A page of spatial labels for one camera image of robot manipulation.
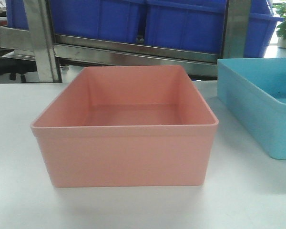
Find blue crate far right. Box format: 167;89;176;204
244;0;284;58

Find blue crate far left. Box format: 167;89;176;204
6;0;29;31

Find pink plastic box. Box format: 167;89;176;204
31;65;219;187

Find blue crate centre right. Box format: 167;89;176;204
144;0;226;53

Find potted green plant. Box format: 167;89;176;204
272;0;286;49

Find light blue plastic box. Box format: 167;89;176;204
217;58;286;159

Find blue crate centre left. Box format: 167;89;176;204
50;0;146;43

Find stainless steel shelf rack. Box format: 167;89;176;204
0;0;251;83

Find blue crate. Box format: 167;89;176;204
50;0;146;43
144;0;226;53
244;0;284;58
6;0;29;31

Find office chair base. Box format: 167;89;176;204
0;56;37;83

